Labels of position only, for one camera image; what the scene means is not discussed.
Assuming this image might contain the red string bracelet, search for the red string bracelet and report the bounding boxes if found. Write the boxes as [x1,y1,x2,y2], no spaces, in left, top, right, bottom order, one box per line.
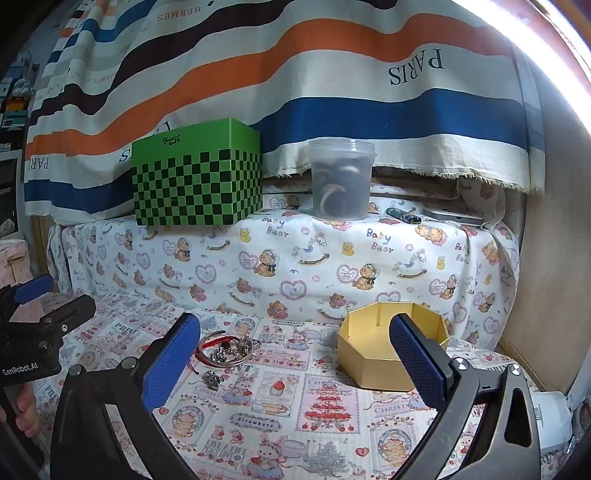
[196,330,236,374]

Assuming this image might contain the silver phone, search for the silver phone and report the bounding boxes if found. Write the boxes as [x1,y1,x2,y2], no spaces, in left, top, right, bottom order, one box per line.
[420,207,485,227]

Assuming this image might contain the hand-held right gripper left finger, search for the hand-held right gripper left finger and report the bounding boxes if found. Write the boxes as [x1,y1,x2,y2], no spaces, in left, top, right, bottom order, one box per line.
[50,313,201,480]

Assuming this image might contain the person's left hand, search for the person's left hand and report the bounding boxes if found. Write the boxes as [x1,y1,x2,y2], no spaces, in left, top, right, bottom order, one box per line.
[13,382,41,438]

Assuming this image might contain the cluttered shelf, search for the cluttered shelf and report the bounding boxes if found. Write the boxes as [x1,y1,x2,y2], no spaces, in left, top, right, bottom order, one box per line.
[0,46,38,153]

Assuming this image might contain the striped cloth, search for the striped cloth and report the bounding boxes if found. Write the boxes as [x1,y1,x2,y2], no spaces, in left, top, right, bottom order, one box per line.
[23,0,548,220]

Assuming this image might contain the green lighter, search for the green lighter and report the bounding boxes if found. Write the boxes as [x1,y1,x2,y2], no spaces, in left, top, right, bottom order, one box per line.
[385,209,423,225]

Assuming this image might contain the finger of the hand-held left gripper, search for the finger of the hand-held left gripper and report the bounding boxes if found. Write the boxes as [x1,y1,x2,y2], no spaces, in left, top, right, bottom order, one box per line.
[0,274,55,305]

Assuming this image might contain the white light strip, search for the white light strip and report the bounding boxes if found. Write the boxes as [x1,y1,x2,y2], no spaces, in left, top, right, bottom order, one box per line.
[457,0,591,139]

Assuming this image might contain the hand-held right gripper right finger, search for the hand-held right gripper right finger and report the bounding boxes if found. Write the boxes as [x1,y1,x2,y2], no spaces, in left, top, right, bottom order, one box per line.
[389,313,548,480]

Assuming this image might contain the yellow octagonal box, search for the yellow octagonal box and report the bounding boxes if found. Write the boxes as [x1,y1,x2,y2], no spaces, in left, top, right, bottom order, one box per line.
[336,301,450,392]

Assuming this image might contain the strawberry printed cloth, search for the strawberry printed cloth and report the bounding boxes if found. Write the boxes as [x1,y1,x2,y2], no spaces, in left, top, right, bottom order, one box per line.
[28,291,541,480]

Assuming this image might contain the green black checkered board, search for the green black checkered board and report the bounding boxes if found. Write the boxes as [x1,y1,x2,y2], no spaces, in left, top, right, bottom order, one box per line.
[131,117,264,228]

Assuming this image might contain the white device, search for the white device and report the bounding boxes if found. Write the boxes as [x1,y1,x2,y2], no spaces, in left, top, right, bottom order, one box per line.
[531,390,578,450]

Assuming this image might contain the clear plastic lidded container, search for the clear plastic lidded container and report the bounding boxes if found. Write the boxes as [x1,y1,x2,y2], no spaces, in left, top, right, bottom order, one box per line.
[308,137,377,220]

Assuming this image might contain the bear printed cloth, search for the bear printed cloth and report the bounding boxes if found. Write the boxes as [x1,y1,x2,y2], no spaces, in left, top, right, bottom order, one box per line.
[48,182,527,342]

